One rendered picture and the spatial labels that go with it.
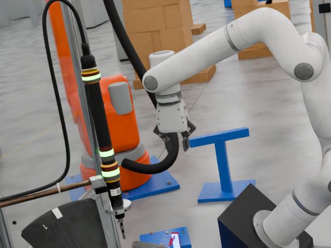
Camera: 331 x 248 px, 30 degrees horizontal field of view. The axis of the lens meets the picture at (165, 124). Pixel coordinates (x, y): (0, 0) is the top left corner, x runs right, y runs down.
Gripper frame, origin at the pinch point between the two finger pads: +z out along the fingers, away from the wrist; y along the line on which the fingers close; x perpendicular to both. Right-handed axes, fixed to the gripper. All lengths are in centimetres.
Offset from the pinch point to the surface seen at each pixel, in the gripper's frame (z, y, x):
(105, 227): 65, 71, -68
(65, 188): -11, 9, 58
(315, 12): -20, -36, -128
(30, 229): 2, 25, 54
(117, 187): -8, -1, 51
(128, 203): -2, -3, 50
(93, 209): 2.9, 12.1, 42.0
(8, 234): 29, 70, 7
